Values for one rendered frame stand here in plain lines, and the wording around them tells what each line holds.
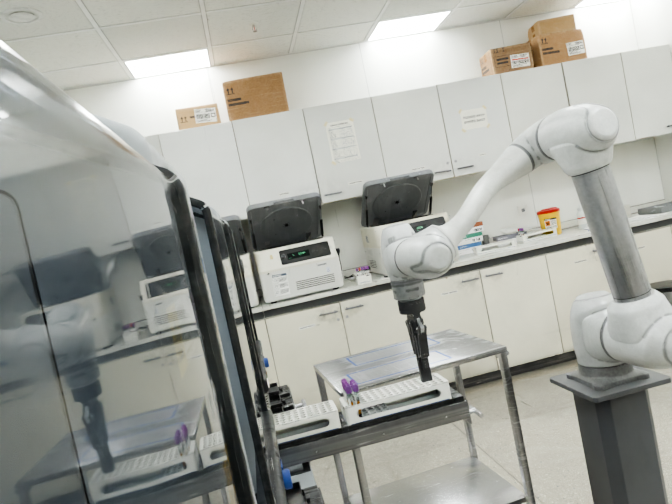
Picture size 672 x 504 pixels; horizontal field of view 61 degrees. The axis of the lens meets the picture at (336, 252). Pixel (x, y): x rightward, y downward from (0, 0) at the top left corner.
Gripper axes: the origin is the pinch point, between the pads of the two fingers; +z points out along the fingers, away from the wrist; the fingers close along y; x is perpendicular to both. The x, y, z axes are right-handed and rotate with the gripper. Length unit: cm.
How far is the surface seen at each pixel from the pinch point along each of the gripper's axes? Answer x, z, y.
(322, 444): -32.8, 10.8, 6.6
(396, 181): 74, -65, -247
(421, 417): -5.3, 10.7, 6.7
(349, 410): -23.8, 4.4, 5.0
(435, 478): 12, 62, -62
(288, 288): -19, -8, -230
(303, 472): -39.1, 16.4, 7.5
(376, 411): -16.4, 7.2, 3.1
